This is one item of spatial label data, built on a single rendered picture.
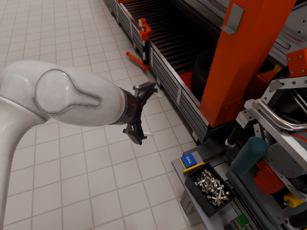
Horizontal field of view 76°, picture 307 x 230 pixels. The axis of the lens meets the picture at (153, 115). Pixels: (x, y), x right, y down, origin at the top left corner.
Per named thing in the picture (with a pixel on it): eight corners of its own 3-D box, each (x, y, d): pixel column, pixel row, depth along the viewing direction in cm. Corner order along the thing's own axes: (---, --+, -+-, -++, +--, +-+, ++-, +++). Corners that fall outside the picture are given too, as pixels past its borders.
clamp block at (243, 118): (262, 121, 75) (268, 112, 71) (243, 129, 72) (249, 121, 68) (253, 112, 78) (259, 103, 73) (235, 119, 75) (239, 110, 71)
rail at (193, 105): (212, 137, 156) (219, 120, 139) (202, 141, 154) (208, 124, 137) (119, 9, 297) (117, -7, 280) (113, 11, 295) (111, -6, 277)
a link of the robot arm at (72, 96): (134, 85, 42) (88, 75, 47) (82, 60, 28) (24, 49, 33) (121, 134, 42) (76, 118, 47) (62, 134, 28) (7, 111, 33)
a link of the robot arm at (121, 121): (130, 87, 42) (142, 93, 48) (97, 81, 46) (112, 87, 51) (120, 128, 42) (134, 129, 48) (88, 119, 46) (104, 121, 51)
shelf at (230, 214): (241, 226, 95) (244, 225, 93) (212, 242, 91) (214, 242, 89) (195, 153, 120) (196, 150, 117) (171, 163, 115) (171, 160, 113)
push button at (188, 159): (196, 164, 111) (197, 163, 109) (186, 169, 109) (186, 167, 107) (190, 154, 115) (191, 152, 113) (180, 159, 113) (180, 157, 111)
